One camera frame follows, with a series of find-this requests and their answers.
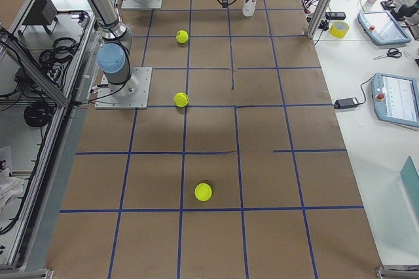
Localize tennis ball centre row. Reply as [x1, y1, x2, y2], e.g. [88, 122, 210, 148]
[175, 29, 189, 44]

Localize tennis ball by near base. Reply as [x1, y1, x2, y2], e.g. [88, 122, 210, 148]
[173, 92, 189, 107]

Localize tennis ball near front edge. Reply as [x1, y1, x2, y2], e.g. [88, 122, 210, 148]
[194, 183, 213, 202]

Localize yellow tape roll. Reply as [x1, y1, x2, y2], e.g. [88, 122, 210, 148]
[329, 20, 350, 39]

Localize far blue teach pendant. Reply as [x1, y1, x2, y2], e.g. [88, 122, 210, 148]
[357, 10, 411, 46]

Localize blue teach pendant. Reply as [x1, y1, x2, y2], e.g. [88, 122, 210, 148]
[357, 10, 411, 46]
[371, 73, 418, 128]

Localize black power adapter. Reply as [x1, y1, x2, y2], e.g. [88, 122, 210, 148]
[333, 98, 359, 109]

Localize near blue teach pendant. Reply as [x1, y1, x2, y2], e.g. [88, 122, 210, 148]
[371, 73, 418, 128]

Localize black handled scissors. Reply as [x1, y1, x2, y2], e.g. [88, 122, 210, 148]
[374, 48, 402, 60]

